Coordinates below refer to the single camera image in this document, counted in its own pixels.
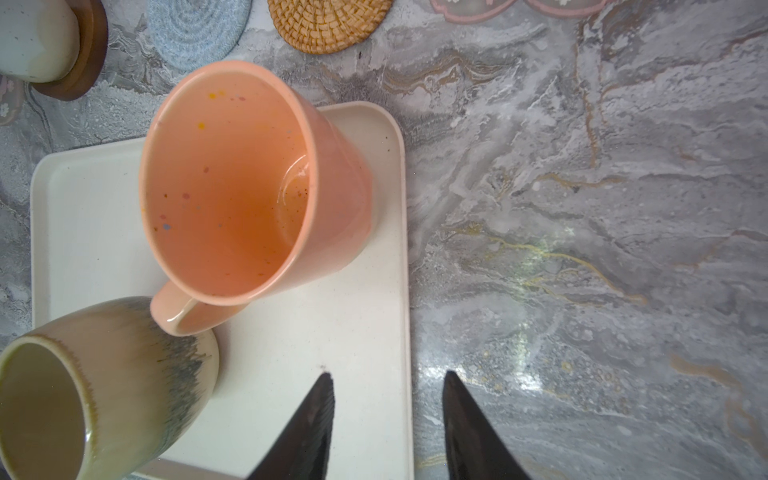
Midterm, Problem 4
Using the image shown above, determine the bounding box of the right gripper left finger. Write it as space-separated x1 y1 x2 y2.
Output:
247 373 335 480

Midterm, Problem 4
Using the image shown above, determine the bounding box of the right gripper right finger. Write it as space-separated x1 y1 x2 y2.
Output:
442 371 530 480

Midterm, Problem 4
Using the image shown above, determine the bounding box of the yellow ceramic mug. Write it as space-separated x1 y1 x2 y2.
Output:
1 296 220 479

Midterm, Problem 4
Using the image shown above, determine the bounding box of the orange ceramic mug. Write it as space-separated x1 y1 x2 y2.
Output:
139 60 374 336

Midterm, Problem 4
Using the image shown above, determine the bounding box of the tan rattan round coaster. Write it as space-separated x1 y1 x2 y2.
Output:
267 0 393 55

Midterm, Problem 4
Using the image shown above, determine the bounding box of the blue woven round coaster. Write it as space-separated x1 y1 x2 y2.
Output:
146 0 252 72

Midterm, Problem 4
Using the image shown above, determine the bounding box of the pink flower coaster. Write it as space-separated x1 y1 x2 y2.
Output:
430 0 612 24
0 75 25 126

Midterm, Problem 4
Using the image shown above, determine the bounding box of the brown wooden round coaster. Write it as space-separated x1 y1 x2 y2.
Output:
31 0 109 101

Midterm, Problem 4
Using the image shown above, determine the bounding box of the white ceramic mug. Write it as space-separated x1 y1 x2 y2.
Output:
1 0 80 83

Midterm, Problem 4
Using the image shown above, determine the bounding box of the beige rectangular tray mat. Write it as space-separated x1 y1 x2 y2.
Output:
30 102 414 479

